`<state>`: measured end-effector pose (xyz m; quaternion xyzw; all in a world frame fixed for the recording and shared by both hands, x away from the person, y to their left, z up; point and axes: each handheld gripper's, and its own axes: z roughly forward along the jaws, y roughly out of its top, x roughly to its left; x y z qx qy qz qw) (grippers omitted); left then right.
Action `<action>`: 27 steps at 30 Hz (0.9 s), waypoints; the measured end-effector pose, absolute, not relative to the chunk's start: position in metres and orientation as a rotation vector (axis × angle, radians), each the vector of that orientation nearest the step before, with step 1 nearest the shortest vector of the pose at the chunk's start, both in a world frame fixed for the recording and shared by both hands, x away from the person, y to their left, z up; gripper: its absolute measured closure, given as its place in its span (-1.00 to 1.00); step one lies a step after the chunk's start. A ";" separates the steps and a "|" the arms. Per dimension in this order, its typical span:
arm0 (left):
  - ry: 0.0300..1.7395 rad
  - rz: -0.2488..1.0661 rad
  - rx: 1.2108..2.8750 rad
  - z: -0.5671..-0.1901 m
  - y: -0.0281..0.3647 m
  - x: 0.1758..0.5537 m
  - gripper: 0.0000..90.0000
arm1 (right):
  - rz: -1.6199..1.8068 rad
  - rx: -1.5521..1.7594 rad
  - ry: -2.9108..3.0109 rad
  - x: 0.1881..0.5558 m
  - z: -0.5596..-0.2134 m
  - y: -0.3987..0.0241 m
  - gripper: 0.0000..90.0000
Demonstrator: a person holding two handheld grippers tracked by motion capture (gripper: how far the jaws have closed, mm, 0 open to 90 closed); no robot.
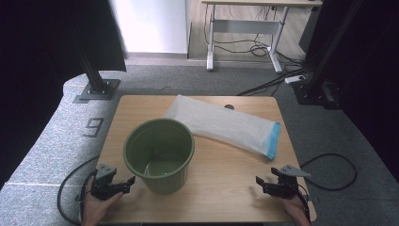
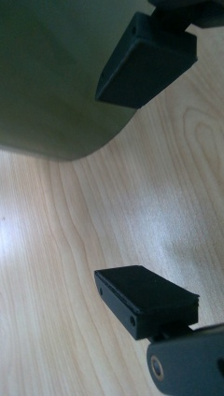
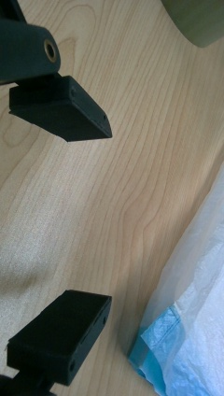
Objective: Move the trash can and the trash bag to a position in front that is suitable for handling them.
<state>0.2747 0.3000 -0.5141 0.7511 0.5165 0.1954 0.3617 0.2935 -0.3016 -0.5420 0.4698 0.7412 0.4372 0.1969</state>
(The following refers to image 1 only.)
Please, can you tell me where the person's right hand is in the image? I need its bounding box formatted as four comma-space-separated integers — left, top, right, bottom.
277, 193, 311, 226

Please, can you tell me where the person's left hand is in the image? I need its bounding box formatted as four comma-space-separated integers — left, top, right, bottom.
82, 177, 125, 226

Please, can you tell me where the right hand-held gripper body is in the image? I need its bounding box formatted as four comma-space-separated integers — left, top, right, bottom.
263, 164, 311, 200

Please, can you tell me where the bundle of black floor cables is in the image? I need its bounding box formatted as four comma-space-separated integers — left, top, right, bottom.
203, 4, 314, 97

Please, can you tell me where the white power strip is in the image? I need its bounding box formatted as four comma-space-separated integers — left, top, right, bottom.
284, 74, 306, 85

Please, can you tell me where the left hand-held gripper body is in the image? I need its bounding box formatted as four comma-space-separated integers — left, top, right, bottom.
90, 163, 127, 202

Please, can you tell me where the black metal stand grey base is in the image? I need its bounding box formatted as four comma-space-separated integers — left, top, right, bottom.
73, 46, 121, 104

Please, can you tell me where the black curtain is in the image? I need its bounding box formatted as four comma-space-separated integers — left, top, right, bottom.
0, 0, 127, 189
299, 0, 399, 183

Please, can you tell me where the white bag with blue edge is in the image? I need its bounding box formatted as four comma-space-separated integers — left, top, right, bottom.
162, 93, 281, 161

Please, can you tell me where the hand-held gripper black cable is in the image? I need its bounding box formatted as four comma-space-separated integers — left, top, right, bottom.
56, 154, 102, 226
290, 153, 358, 224

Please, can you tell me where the green plastic bin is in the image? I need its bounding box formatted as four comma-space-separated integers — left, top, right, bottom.
122, 118, 196, 196

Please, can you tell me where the white metal frame desk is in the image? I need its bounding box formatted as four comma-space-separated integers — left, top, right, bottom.
201, 0, 324, 73

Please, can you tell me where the right hand-held gripper black cable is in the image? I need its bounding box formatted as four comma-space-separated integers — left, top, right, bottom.
290, 153, 358, 224

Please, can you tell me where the left hand-held gripper black cable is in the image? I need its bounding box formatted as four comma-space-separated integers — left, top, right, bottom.
56, 154, 102, 226

